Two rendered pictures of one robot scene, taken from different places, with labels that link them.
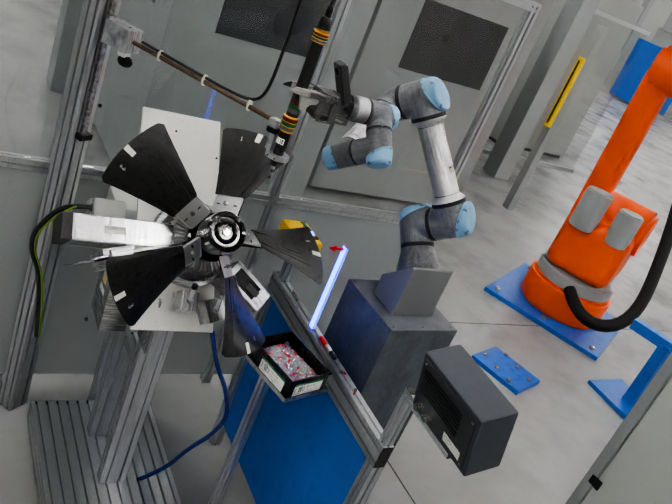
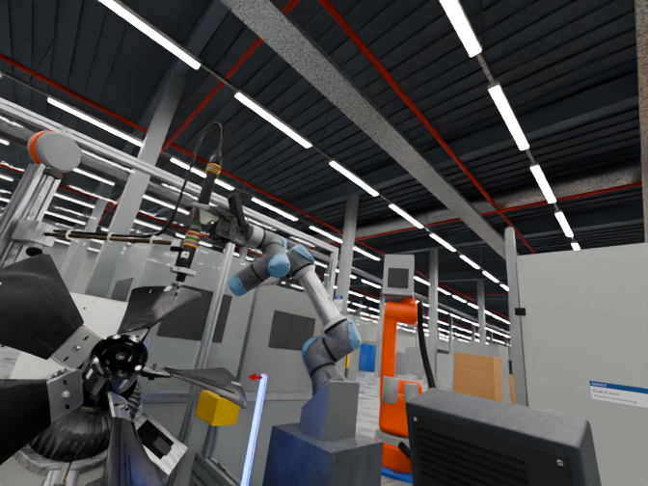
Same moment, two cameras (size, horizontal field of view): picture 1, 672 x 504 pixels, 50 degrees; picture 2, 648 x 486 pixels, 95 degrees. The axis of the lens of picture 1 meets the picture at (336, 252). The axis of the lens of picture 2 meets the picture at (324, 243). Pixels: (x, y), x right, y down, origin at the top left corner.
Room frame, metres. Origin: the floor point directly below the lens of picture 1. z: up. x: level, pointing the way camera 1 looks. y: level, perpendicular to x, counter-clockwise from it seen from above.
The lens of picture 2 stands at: (1.02, -0.06, 1.31)
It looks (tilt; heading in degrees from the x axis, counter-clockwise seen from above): 19 degrees up; 355
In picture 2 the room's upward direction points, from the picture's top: 8 degrees clockwise
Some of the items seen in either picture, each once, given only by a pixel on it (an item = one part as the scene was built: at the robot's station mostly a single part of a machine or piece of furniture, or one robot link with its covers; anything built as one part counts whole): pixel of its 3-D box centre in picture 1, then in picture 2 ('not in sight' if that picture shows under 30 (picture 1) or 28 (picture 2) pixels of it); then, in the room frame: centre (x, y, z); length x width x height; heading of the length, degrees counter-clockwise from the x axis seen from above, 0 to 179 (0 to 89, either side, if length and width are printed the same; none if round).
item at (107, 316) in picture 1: (114, 292); not in sight; (2.06, 0.64, 0.73); 0.15 x 0.09 x 0.22; 36
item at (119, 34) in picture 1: (121, 35); (35, 233); (2.12, 0.85, 1.54); 0.10 x 0.07 x 0.08; 71
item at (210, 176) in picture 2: (304, 79); (202, 202); (1.92, 0.26, 1.68); 0.03 x 0.03 x 0.21
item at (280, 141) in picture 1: (301, 89); (201, 210); (1.92, 0.26, 1.65); 0.04 x 0.04 x 0.46
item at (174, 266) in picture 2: (279, 140); (183, 256); (1.92, 0.27, 1.50); 0.09 x 0.07 x 0.10; 71
